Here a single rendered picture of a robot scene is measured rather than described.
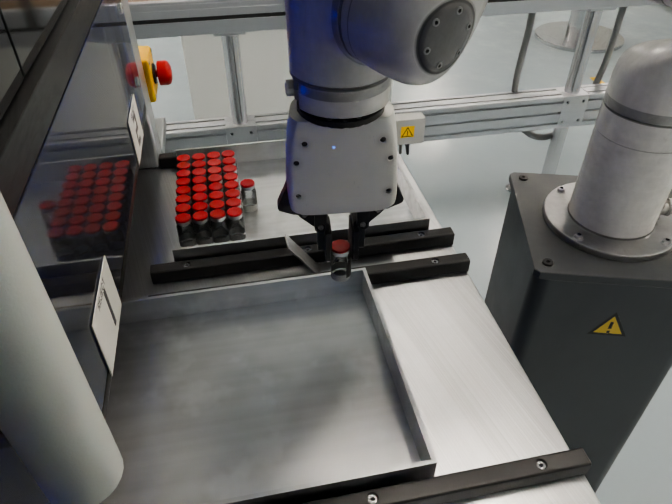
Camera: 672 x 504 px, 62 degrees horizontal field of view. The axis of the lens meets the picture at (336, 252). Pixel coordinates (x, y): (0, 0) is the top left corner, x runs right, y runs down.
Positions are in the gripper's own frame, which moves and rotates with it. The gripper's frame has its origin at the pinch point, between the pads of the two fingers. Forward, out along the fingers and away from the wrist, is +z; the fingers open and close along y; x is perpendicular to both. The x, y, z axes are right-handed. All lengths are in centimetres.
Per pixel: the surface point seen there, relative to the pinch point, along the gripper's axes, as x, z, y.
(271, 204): 23.7, 13.4, -7.8
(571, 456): -21.2, 9.5, 18.6
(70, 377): -33.7, -25.4, -11.2
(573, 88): 126, 51, 95
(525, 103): 123, 54, 77
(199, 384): -8.5, 11.6, -15.8
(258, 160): 36.8, 14.0, -9.8
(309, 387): -10.0, 11.6, -4.4
